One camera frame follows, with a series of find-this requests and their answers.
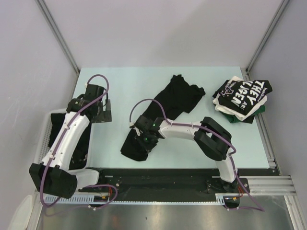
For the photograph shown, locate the white plastic laundry basket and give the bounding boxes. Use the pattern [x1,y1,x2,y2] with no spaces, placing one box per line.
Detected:
[32,108,96,177]

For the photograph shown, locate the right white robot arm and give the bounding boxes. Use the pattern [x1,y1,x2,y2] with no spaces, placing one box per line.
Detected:
[130,115,239,192]

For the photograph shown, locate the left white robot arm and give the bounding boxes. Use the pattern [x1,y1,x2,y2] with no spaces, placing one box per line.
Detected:
[29,84,108,198]

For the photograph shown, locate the black clothes in basket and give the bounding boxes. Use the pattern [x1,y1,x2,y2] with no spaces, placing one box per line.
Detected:
[48,113,91,170]

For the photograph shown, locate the green folded t shirt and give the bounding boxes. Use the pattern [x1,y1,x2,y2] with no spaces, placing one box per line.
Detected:
[224,104,267,125]

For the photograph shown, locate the black folded lettered t shirt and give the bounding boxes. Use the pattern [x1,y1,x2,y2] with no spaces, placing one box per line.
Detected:
[212,78,273,119]

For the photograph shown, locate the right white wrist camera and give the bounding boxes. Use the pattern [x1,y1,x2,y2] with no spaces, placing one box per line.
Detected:
[129,122,141,136]

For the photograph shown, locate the white slotted cable duct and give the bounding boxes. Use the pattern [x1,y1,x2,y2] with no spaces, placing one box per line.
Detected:
[57,194,225,206]

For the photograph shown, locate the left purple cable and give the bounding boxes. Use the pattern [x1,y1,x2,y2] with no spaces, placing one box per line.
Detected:
[38,74,118,218]

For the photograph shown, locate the purple cable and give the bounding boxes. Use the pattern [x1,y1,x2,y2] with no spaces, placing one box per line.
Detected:
[38,74,118,218]
[129,98,264,213]

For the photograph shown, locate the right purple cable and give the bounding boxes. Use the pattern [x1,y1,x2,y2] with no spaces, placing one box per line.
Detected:
[129,98,264,213]

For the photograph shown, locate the aluminium frame rail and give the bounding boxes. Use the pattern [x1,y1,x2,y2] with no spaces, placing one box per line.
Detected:
[35,175,295,194]

